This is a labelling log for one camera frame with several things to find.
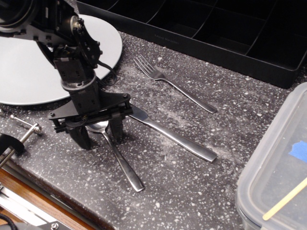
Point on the wooden stick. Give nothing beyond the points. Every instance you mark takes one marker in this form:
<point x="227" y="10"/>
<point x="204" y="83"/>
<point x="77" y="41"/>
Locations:
<point x="285" y="200"/>

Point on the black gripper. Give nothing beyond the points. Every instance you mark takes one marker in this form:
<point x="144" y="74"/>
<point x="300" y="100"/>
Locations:
<point x="89" y="106"/>

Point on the metal clamp with black pad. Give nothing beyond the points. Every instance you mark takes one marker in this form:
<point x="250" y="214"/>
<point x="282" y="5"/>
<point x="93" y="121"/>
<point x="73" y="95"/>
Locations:
<point x="10" y="145"/>

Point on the grey round plate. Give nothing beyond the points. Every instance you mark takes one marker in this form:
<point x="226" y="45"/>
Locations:
<point x="27" y="77"/>

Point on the black cutlery organizer tray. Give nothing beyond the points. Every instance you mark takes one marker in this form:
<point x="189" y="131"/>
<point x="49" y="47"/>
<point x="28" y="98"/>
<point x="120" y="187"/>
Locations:
<point x="264" y="39"/>

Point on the clear plastic storage container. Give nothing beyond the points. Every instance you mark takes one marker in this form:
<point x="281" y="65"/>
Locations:
<point x="271" y="173"/>

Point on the silver metal knife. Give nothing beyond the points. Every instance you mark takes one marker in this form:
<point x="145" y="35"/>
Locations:
<point x="192" y="146"/>

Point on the silver metal spoon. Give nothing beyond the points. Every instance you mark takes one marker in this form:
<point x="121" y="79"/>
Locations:
<point x="130" y="174"/>

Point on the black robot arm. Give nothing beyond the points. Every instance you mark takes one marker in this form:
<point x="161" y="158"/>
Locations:
<point x="63" y="39"/>

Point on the blue tape piece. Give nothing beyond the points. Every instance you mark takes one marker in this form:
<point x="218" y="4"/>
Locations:
<point x="299" y="150"/>

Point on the silver metal fork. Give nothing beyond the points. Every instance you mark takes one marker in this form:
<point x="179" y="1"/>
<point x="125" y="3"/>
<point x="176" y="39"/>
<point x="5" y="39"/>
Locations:
<point x="153" y="73"/>

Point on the wooden and metal rail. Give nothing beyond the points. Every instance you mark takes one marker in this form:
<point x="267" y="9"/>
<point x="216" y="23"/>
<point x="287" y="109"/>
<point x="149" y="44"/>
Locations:
<point x="25" y="203"/>

